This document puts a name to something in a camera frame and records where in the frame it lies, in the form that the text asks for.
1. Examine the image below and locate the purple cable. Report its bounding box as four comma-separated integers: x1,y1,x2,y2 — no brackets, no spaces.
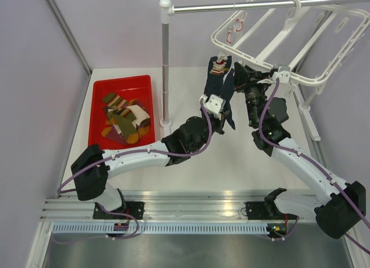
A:
57,100,214,193
258,78,370,256

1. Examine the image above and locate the olive brown patterned sock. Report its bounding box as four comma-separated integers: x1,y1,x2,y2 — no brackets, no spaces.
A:
104,107,139,144

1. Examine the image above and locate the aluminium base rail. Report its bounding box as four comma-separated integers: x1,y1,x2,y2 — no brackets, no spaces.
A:
40,190,266,223

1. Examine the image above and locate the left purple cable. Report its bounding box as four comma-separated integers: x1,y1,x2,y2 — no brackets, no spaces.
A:
57,100,214,193

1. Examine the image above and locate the olive green striped sock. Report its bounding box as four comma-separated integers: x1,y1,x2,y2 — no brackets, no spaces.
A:
102,92,129,109

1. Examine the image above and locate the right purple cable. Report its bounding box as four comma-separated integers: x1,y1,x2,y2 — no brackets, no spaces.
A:
258,78,370,256

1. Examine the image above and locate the white slotted cable duct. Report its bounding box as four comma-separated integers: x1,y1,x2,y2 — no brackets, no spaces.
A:
53,222,269,234

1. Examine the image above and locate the white clip sock hanger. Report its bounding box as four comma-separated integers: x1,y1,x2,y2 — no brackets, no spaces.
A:
211,5,369,88

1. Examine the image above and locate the purple striped sock front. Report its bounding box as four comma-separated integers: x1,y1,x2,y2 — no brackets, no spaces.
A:
101,98,151,146

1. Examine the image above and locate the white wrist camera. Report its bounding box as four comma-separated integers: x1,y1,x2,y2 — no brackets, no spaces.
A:
257,67,291,84
199,94,225,120

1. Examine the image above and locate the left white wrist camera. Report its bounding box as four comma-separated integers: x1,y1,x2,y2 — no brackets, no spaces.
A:
199,94,225,120

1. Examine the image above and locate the red plastic bin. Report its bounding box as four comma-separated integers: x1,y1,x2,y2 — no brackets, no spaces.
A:
88,75,156,149

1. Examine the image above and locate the brown cream striped sock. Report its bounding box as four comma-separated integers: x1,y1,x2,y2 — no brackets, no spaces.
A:
110,105,151,130

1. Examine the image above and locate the navy blue sock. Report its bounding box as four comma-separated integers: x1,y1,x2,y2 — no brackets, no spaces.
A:
221,68,236,130
204,56,232,98

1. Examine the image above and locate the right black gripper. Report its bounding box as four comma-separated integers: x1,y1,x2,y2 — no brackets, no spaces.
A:
233,62,273,126

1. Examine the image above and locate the silver drying rack stand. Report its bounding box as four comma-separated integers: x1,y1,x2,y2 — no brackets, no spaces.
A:
159,0,369,131

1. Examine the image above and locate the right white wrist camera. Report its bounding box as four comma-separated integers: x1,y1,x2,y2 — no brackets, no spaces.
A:
257,67,291,84

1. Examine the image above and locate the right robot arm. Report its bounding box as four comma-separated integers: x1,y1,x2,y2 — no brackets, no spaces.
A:
234,63,369,239

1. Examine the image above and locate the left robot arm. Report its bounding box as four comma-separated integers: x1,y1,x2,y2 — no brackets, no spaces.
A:
71,113,225,201

